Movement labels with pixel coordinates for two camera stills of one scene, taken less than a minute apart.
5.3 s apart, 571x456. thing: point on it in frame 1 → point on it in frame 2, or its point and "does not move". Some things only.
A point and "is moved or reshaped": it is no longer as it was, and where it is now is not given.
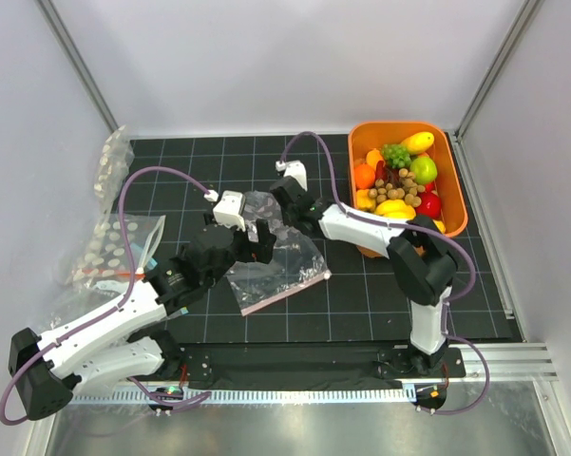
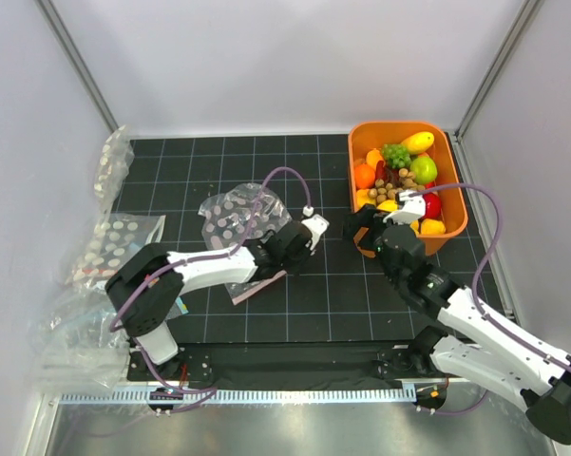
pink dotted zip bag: [297, 263] is moved or reshaped
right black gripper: [285, 213] → [353, 221]
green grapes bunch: [397, 155] does not move
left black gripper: [260, 252] → [305, 253]
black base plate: [314, 362] does not move
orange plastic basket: [367, 136] does not move
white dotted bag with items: [104, 265] does not move
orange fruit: [364, 176] does not move
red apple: [430, 205] does not move
